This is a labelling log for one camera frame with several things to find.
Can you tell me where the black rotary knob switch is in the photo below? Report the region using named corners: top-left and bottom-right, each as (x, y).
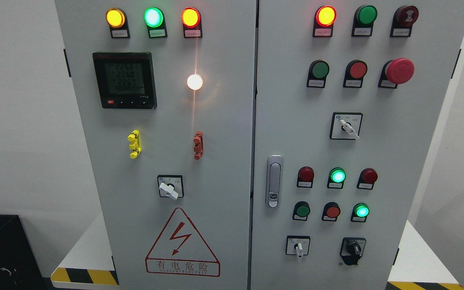
top-left (340, 237), bottom-right (366, 265)

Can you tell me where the red terminal connector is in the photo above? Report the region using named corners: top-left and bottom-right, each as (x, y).
top-left (193, 131), bottom-right (204, 160)

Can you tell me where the white lit indicator light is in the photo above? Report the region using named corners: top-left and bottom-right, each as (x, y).
top-left (186, 74), bottom-right (203, 91)

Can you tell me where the dark red indicator light left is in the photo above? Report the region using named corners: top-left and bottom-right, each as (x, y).
top-left (296, 166), bottom-right (315, 189)

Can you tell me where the grey left cabinet door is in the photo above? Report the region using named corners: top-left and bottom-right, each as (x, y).
top-left (55, 0), bottom-right (257, 290)

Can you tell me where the grey cabinet door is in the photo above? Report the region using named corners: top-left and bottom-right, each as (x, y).
top-left (251, 0), bottom-right (464, 290)
top-left (55, 0), bottom-right (257, 290)

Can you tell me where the green push button lower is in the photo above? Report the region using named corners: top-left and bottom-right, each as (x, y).
top-left (292, 201), bottom-right (311, 222)

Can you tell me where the green push button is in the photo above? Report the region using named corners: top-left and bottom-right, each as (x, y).
top-left (307, 60), bottom-right (330, 88)
top-left (292, 201), bottom-right (311, 222)

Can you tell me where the yellow terminal connector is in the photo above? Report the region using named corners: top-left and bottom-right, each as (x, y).
top-left (127, 130), bottom-right (142, 159)

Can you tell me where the green lit indicator middle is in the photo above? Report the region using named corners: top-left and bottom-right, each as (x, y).
top-left (327, 167), bottom-right (346, 189)

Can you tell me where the green push button upper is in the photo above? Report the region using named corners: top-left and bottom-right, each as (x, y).
top-left (307, 60), bottom-right (330, 88)

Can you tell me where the red electrical hazard sticker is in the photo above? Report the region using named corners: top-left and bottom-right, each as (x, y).
top-left (145, 207), bottom-right (221, 277)

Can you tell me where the red push button lower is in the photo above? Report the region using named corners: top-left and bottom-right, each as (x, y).
top-left (321, 202), bottom-right (341, 222)

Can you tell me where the red push button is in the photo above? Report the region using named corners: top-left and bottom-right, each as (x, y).
top-left (343, 60), bottom-right (368, 89)
top-left (321, 202), bottom-right (341, 222)

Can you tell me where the black digital power meter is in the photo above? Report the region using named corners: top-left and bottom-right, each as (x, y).
top-left (92, 52), bottom-right (157, 110)

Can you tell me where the grey right cabinet door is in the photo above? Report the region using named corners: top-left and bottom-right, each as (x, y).
top-left (251, 0), bottom-right (464, 290)

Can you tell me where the red-orange lit indicator light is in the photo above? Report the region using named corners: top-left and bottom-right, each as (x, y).
top-left (181, 7), bottom-right (203, 38)

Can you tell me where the red indicator light right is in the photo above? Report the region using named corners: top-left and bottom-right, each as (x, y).
top-left (356, 168), bottom-right (379, 190)

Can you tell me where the green illuminated button lower right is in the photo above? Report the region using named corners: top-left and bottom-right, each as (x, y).
top-left (350, 203), bottom-right (370, 223)

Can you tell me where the red push button upper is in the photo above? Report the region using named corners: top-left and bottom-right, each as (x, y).
top-left (343, 60), bottom-right (368, 89)

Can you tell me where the green lit indicator light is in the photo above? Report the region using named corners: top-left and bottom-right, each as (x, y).
top-left (144, 7), bottom-right (168, 38)

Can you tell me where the red lit light top right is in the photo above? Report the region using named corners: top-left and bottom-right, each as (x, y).
top-left (313, 5), bottom-right (337, 38)

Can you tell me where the yellow indicator light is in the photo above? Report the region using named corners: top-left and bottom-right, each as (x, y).
top-left (106, 8), bottom-right (130, 39)

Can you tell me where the red emergency stop button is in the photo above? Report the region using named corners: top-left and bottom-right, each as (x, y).
top-left (378, 58), bottom-right (414, 89)

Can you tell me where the green unlit light top right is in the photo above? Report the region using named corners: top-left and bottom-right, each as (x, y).
top-left (351, 5), bottom-right (378, 37)

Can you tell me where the white platform hazard stripe left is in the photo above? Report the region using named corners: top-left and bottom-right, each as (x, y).
top-left (50, 213), bottom-right (120, 290)

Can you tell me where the white platform hazard stripe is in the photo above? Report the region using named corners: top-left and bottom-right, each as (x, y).
top-left (50, 213), bottom-right (120, 290)
top-left (386, 222), bottom-right (464, 290)

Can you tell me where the dark red buzzer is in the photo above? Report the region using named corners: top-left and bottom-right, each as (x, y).
top-left (390, 5), bottom-right (419, 38)

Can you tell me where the white platform hazard stripe right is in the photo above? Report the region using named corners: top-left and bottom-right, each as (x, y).
top-left (386, 222), bottom-right (464, 290)

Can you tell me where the black box lower left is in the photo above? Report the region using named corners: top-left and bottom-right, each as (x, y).
top-left (0, 215), bottom-right (46, 290)

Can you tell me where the silver door latch handle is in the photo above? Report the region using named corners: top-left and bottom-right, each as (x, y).
top-left (265, 155), bottom-right (283, 209)

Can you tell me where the white selector switch left door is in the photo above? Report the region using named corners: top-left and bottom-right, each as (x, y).
top-left (157, 175), bottom-right (184, 200)

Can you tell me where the white selector switch upper right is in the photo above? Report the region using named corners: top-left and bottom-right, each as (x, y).
top-left (329, 112), bottom-right (363, 140)

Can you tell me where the white selector switch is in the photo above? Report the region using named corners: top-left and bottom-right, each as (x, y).
top-left (286, 235), bottom-right (311, 258)
top-left (329, 112), bottom-right (363, 140)

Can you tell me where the white selector switch lower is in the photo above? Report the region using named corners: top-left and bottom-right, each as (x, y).
top-left (286, 235), bottom-right (311, 258)

